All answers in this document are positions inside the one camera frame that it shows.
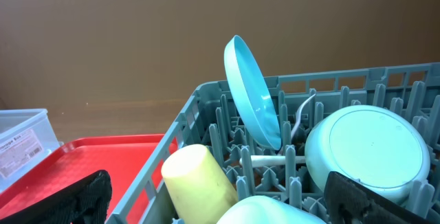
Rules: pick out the light blue plate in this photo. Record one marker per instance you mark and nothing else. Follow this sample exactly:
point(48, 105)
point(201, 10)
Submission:
point(251, 95)

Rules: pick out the white plastic fork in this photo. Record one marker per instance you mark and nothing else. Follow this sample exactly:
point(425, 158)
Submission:
point(299, 114)

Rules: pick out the white plastic spoon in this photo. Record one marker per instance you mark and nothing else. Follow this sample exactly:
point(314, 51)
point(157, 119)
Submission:
point(272, 160)

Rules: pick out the yellow plastic cup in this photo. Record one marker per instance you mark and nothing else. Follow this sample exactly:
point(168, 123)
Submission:
point(197, 185)

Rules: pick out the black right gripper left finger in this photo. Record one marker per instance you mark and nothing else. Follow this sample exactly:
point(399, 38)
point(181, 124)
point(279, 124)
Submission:
point(83, 202)

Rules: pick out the red plastic tray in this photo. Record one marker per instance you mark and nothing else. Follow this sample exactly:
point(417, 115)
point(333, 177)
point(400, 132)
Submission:
point(121, 156)

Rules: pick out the green bowl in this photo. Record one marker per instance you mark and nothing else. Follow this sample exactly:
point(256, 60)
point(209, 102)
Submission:
point(371, 145)

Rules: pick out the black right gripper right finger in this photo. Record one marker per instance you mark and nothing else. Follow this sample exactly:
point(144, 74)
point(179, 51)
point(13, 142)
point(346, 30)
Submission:
point(349, 202)

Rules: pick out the clear plastic storage bin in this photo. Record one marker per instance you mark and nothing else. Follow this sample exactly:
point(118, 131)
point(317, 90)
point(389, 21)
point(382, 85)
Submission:
point(27, 138)

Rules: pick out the light blue bowl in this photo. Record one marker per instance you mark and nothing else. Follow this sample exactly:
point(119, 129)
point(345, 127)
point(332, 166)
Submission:
point(265, 210)

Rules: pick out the grey dishwasher rack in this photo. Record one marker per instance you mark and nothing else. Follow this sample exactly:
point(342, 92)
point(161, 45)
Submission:
point(210, 118)

